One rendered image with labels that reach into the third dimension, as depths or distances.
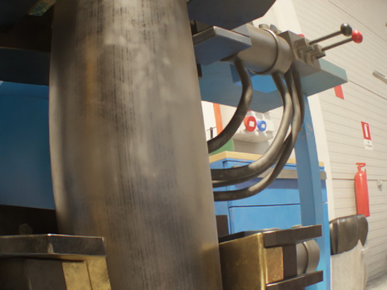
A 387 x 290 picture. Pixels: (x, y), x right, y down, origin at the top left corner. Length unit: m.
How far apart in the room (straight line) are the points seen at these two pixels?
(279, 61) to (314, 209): 0.62
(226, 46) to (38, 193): 0.47
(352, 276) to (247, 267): 2.30
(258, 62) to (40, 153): 0.49
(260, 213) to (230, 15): 1.34
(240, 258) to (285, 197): 1.63
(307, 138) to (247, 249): 1.06
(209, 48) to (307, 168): 0.73
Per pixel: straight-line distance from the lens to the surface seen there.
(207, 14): 0.95
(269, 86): 1.44
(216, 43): 1.08
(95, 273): 0.62
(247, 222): 2.14
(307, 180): 1.73
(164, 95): 0.70
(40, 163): 1.14
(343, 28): 1.23
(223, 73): 1.56
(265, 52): 1.19
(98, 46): 0.72
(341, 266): 2.95
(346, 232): 2.93
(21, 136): 1.13
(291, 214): 2.37
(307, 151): 1.74
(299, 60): 1.29
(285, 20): 5.14
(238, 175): 1.09
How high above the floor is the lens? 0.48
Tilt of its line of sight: 13 degrees up
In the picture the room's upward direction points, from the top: 7 degrees counter-clockwise
